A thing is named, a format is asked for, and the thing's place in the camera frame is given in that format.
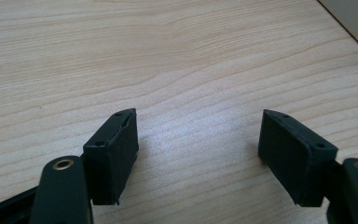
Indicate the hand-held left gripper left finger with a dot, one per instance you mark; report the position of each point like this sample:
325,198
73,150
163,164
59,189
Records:
110,161

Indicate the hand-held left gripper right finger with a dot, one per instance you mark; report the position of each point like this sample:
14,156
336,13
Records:
292,161

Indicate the clear organizer box white top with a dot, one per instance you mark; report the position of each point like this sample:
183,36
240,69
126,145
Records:
351,18

